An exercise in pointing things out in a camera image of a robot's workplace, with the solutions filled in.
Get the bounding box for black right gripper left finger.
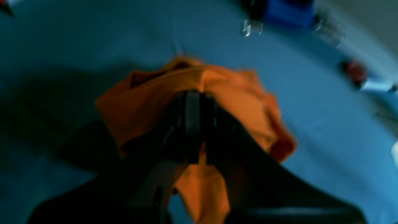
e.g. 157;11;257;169
28;91;201;224

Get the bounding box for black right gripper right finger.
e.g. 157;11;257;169
201;93;366;224

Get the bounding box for orange t-shirt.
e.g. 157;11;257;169
95;58;296;224

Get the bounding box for blue table cloth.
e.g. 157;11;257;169
1;0;397;224

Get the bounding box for blue plastic device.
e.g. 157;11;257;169
240;0;317;30

